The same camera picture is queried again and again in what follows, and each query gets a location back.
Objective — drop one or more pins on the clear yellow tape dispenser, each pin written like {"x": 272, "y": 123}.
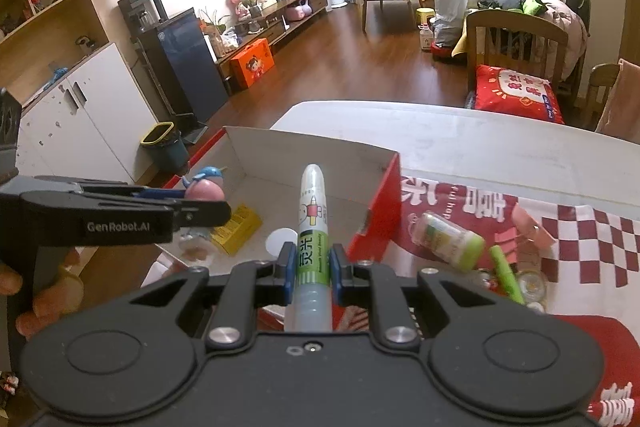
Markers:
{"x": 531, "y": 286}

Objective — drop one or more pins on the white round lid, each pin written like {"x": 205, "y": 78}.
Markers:
{"x": 280, "y": 239}

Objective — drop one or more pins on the clear jar with green cap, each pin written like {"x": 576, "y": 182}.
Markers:
{"x": 450, "y": 242}

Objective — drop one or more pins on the red white printed cloth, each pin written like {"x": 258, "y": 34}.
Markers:
{"x": 590, "y": 347}

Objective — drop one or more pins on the green highlighter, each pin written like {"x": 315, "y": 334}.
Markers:
{"x": 505, "y": 272}

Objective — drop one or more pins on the white green glue pen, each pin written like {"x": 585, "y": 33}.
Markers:
{"x": 314, "y": 207}

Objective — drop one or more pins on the white cabinet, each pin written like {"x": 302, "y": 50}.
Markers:
{"x": 85, "y": 122}

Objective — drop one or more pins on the clear bottle yellow label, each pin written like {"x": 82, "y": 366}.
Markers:
{"x": 240, "y": 227}

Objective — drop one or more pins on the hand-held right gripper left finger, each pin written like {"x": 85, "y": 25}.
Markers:
{"x": 287, "y": 278}

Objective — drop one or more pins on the large clear plastic bag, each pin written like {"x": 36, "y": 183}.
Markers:
{"x": 450, "y": 7}

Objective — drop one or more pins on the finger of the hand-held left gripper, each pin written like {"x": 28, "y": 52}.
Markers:
{"x": 205, "y": 213}
{"x": 150, "y": 193}

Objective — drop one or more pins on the red printed cushion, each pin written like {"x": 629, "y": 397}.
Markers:
{"x": 520, "y": 94}

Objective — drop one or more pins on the person's left hand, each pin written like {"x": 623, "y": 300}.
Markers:
{"x": 60, "y": 297}

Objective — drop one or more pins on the pink towel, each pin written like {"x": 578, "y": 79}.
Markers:
{"x": 625, "y": 102}

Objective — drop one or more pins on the bright green cloth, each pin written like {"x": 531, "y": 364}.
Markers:
{"x": 535, "y": 3}

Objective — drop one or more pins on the dark trash bin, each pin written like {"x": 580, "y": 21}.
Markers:
{"x": 167, "y": 149}

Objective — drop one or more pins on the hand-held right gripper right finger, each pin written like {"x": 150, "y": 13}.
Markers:
{"x": 336, "y": 279}

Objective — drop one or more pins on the sofa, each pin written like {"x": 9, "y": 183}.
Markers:
{"x": 560, "y": 7}

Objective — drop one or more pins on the red cardboard box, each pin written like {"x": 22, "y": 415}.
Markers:
{"x": 280, "y": 157}

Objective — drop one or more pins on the wooden shelf unit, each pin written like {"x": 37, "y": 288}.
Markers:
{"x": 75, "y": 17}

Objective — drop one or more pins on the black water dispenser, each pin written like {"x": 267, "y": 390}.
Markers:
{"x": 142, "y": 7}

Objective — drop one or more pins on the orange gift box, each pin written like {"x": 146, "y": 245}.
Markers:
{"x": 252, "y": 64}

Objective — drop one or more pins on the yellow stool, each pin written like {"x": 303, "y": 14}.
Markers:
{"x": 425, "y": 14}

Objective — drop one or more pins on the wooden chair with towel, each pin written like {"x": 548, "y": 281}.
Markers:
{"x": 600, "y": 79}

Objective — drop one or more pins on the clear plastic bottle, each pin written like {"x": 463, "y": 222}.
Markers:
{"x": 426, "y": 39}

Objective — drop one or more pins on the wooden tv console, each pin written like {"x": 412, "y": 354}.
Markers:
{"x": 280, "y": 19}

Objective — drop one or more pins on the pink bag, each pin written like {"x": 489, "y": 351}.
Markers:
{"x": 299, "y": 9}

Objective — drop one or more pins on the pink plush toy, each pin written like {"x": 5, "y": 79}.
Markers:
{"x": 239, "y": 4}

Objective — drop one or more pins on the dark mini fridge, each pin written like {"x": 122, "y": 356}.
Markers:
{"x": 185, "y": 67}

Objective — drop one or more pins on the pink blue figurine toy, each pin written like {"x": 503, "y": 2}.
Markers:
{"x": 205, "y": 190}

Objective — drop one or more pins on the pink grey blanket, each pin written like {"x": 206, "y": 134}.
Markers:
{"x": 565, "y": 27}

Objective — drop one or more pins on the wooden slatted chair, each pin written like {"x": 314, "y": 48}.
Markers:
{"x": 515, "y": 19}

